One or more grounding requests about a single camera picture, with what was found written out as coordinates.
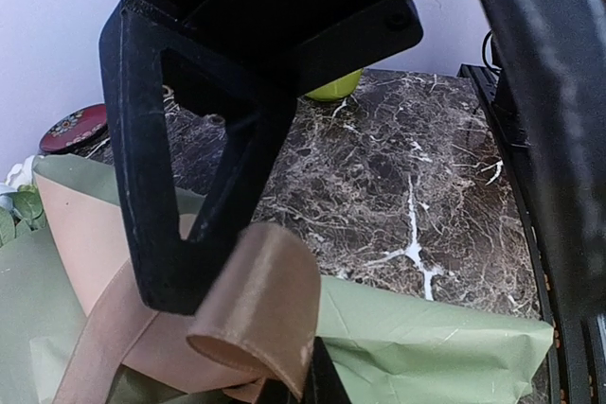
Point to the black front table rail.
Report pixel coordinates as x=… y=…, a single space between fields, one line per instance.
x=576 y=361

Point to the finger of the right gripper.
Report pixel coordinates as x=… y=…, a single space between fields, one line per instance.
x=142 y=51

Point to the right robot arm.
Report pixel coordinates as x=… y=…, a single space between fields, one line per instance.
x=249 y=61

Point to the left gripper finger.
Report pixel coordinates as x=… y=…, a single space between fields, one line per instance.
x=323 y=385

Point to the green and pink wrapping paper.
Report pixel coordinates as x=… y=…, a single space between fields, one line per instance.
x=386 y=347

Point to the lime green plastic bowl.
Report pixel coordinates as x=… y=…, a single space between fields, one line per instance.
x=337 y=89

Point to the blue fake flower stem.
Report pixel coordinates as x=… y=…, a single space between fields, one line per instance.
x=22 y=213

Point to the red floral plate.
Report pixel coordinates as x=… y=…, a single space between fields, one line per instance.
x=76 y=130

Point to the white fake flower stem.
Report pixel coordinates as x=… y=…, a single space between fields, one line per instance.
x=19 y=175

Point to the tan ribbon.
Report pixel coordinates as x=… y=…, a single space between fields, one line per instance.
x=257 y=323

